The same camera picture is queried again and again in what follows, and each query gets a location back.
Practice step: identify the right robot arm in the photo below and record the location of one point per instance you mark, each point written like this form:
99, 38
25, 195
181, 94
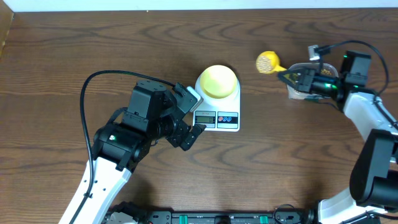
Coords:
372, 191

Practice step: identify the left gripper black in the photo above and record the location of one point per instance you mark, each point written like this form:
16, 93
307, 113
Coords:
181, 134

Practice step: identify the soybeans in container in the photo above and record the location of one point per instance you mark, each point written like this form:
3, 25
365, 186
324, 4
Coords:
325, 71

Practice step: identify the soybeans in scoop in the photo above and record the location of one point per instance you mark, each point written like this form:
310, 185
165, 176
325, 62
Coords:
263, 64

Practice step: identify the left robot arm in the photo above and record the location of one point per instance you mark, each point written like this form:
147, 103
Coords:
154, 112

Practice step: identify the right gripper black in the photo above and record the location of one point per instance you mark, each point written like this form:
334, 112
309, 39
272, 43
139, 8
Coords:
305, 81

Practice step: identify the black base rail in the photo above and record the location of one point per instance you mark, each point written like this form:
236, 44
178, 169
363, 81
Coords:
128, 212

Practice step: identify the yellow measuring scoop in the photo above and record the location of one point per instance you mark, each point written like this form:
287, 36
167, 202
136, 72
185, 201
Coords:
275, 60

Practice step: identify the clear plastic container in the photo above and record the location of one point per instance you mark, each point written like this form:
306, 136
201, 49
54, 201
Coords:
294, 94

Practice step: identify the pale yellow bowl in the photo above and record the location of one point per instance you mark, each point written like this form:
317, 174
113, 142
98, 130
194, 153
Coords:
218, 81

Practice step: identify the white digital kitchen scale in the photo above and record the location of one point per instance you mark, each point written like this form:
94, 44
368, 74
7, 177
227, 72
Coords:
218, 114

